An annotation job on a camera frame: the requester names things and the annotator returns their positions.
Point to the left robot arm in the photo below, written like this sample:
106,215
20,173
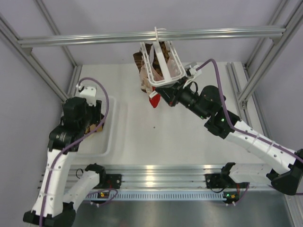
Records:
54,206

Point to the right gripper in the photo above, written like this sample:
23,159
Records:
171,93

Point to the white plastic sock hanger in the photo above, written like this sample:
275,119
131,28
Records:
157,49

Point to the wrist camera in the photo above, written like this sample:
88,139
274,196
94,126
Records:
88,93
192,71

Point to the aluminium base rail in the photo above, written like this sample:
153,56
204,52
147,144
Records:
163,177

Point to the white plastic bin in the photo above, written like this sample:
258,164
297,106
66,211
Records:
100,143

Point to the perforated cable duct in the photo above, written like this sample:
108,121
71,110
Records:
163,196

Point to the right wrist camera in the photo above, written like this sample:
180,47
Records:
192,71

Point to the aluminium crossbar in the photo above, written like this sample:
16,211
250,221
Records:
149,36

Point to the red sock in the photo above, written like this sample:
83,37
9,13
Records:
154,99

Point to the brown checkered sock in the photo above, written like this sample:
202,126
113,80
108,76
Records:
156,70
93,128

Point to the brown striped sock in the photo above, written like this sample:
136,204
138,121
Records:
138,59

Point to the cream patterned sock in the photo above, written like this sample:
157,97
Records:
146,86

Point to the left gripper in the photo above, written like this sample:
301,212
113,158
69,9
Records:
96,110

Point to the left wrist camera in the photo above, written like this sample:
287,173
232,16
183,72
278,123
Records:
88,93

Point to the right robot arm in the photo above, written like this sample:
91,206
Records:
282,168

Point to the brown checkered hanging sock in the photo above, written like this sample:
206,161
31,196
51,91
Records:
156,70

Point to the pink sock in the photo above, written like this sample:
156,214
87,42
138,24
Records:
173,71

